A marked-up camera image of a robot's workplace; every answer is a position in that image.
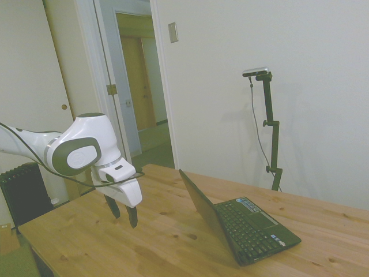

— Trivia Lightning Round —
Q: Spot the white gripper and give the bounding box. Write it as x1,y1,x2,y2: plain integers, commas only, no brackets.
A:
91,176,144,229

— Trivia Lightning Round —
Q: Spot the black ASUS laptop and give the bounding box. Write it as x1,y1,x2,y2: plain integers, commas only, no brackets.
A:
179,169,303,267

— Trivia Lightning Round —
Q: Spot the black radiator heater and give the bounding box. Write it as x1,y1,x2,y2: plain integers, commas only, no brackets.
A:
0,162,55,229

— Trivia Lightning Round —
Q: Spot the small cardboard box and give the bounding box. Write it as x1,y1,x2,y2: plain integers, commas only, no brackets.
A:
0,222,21,256

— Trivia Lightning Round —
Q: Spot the wooden hallway door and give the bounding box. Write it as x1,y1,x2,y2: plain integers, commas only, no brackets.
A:
120,35,157,131

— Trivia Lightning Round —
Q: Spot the white open door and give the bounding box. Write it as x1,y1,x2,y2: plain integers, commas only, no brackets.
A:
93,0,143,158

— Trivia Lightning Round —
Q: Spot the wrist camera on white mount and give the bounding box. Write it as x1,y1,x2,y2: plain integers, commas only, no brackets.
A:
97,169,137,185

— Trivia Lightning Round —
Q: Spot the black camera stand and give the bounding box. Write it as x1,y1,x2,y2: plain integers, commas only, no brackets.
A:
255,72,284,192

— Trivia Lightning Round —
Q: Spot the beige wall switch plate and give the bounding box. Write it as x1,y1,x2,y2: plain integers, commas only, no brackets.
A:
168,21,179,44

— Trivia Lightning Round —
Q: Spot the grey exterior camera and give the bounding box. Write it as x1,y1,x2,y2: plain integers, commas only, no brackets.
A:
242,66,270,78

